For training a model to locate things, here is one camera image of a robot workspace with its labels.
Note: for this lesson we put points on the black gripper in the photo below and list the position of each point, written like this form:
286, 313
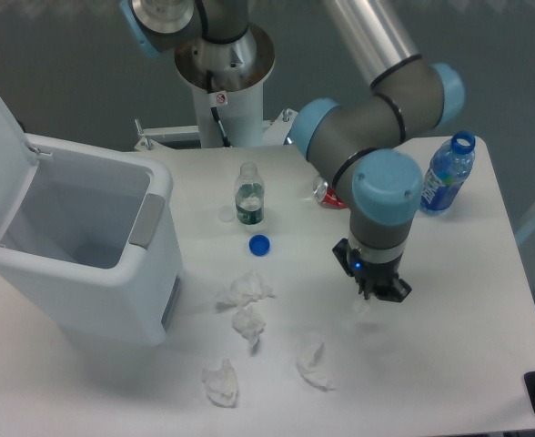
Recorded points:
376, 271

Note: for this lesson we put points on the white paper ball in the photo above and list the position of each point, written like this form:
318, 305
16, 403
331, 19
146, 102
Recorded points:
249, 324
308, 352
360, 306
250, 287
221, 385

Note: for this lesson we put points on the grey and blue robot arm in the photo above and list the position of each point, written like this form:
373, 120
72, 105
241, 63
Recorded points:
354, 150

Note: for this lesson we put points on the crushed red soda can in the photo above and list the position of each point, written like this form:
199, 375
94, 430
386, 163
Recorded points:
325, 196

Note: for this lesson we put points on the blue bottle cap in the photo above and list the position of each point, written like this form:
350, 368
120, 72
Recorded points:
259, 245

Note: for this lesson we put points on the blue plastic drink bottle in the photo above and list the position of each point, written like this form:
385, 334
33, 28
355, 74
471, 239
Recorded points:
448, 169

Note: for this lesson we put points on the clear green label bottle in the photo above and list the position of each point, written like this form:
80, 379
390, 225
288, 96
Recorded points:
249, 195

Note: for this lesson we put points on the white bottle cap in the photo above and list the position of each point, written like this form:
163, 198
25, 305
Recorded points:
225, 215

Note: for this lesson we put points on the white open trash bin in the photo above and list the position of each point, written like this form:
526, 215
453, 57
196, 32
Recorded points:
87, 234

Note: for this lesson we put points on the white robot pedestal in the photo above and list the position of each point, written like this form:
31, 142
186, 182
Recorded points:
227, 88

